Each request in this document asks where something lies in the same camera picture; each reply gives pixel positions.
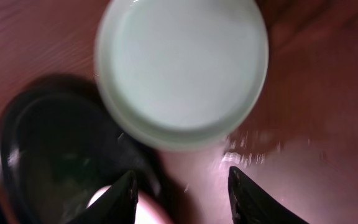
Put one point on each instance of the white stained plate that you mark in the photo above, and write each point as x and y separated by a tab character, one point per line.
147	211

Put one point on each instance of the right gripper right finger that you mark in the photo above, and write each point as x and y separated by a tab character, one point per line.
250	204

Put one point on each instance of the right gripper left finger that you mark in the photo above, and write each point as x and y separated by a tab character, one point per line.
116	206

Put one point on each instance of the black round tray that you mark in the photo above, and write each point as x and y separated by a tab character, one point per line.
58	148

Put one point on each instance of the light green stained plate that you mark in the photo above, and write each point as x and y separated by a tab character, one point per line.
177	75

